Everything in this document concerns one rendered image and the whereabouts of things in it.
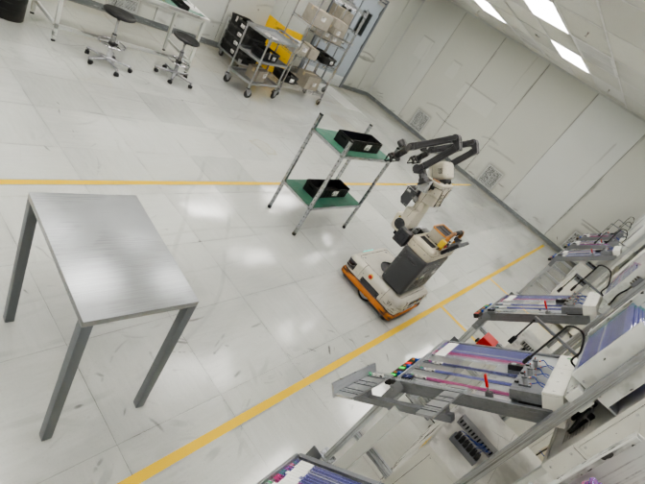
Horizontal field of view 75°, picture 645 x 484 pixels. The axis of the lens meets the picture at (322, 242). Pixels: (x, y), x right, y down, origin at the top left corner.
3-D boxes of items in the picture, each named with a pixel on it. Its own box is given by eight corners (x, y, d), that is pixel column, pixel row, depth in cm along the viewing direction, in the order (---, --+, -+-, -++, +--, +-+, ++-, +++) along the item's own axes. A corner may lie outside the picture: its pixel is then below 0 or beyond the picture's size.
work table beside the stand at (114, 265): (97, 302, 246) (136, 195, 208) (143, 405, 215) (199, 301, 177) (2, 317, 212) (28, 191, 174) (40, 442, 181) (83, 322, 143)
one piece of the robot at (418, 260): (418, 294, 419) (473, 231, 380) (391, 306, 376) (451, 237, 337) (394, 270, 433) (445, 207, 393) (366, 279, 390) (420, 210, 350)
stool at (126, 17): (76, 50, 479) (88, -6, 450) (121, 60, 520) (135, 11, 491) (94, 72, 460) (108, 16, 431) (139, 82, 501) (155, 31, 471)
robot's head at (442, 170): (454, 179, 368) (454, 161, 367) (445, 179, 352) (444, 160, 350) (439, 181, 377) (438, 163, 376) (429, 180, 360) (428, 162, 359)
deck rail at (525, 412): (395, 391, 216) (394, 379, 216) (397, 389, 218) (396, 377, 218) (552, 426, 173) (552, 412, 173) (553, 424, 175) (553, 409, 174)
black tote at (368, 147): (345, 150, 386) (351, 139, 381) (333, 139, 393) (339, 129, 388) (376, 154, 431) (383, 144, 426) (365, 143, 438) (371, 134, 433)
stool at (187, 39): (144, 66, 543) (158, 23, 516) (170, 67, 589) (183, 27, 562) (178, 90, 540) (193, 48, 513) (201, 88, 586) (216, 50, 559)
